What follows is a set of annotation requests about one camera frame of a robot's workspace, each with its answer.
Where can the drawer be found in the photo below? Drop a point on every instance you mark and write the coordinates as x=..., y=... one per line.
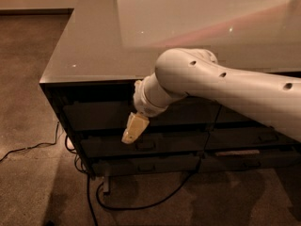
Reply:
x=249, y=159
x=114, y=115
x=246, y=137
x=177, y=142
x=228, y=115
x=144, y=165

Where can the grey cabinet with glossy top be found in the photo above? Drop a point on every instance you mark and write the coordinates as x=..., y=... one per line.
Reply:
x=108, y=45

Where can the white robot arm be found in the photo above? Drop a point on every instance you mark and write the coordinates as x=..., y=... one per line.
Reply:
x=270, y=99

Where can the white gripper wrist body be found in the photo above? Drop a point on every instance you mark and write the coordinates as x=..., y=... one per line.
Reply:
x=141, y=102

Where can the cabinet metal leg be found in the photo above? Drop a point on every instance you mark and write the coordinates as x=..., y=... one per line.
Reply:
x=106, y=185

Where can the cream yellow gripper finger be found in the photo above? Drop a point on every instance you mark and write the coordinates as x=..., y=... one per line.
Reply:
x=136, y=125

